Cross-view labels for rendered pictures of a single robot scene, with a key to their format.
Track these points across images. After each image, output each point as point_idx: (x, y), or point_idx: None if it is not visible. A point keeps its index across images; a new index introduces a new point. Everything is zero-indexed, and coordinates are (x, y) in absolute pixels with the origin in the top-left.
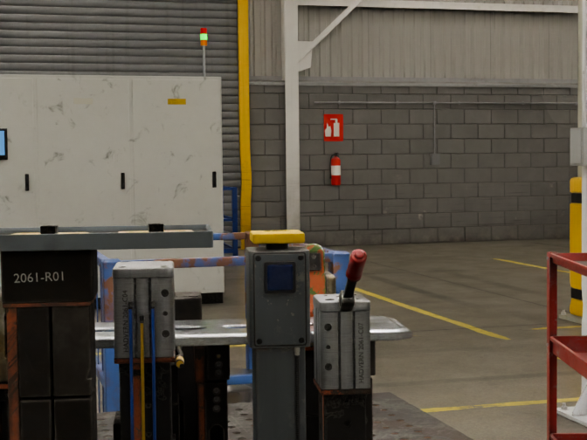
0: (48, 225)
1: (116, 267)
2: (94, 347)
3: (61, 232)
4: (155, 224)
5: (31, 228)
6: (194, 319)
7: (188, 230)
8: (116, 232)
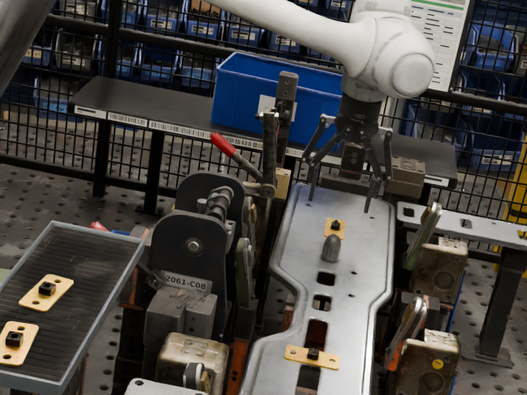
0: (51, 285)
1: (137, 379)
2: None
3: (54, 298)
4: (7, 334)
5: (112, 291)
6: None
7: (3, 360)
8: (63, 331)
